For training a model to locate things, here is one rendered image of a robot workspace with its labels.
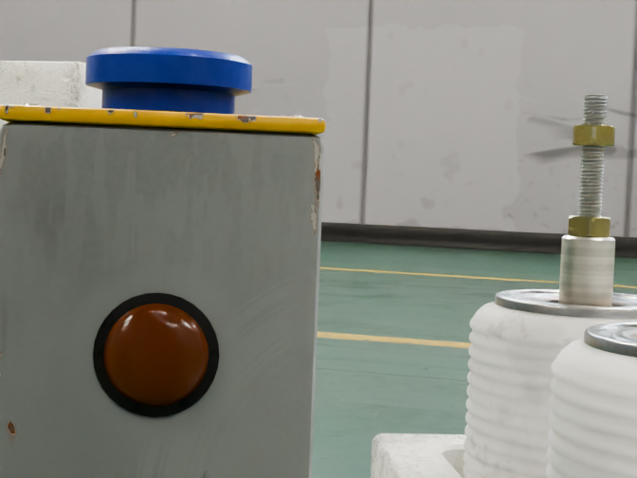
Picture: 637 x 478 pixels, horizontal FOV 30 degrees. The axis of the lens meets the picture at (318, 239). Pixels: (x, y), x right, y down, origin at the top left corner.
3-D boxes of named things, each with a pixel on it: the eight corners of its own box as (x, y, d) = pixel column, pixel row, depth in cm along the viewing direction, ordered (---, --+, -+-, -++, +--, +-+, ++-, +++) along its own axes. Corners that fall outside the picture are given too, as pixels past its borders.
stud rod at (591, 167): (582, 275, 49) (591, 93, 49) (570, 273, 50) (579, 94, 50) (603, 275, 50) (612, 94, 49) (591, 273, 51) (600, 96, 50)
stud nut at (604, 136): (582, 144, 49) (583, 123, 49) (562, 145, 50) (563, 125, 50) (625, 146, 49) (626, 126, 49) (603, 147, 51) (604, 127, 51)
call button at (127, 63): (253, 139, 27) (257, 48, 27) (75, 132, 27) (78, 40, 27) (246, 143, 31) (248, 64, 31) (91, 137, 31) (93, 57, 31)
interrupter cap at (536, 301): (547, 326, 45) (548, 307, 45) (465, 303, 53) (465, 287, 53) (716, 326, 48) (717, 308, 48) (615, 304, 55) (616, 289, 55)
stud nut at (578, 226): (577, 237, 49) (578, 216, 49) (557, 234, 51) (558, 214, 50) (620, 238, 49) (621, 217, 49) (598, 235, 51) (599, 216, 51)
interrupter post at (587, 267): (573, 318, 49) (577, 237, 48) (545, 311, 51) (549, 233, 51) (625, 318, 49) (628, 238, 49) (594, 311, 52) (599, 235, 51)
